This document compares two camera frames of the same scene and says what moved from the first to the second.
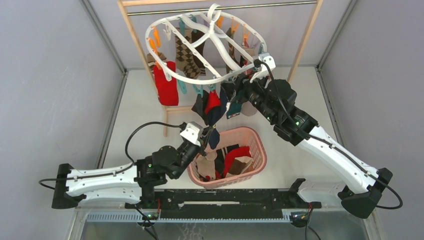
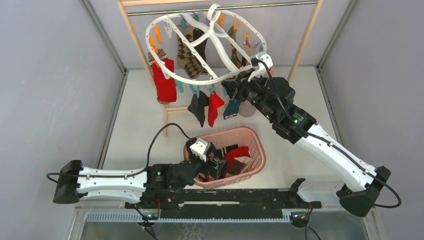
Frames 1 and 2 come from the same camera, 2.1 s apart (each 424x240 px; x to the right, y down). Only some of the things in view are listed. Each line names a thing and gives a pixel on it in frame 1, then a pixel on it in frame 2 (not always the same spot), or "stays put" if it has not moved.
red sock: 230,156 stays put
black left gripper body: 202,143 to 211,171
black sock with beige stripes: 220,160 stays put
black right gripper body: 251,91 stays put
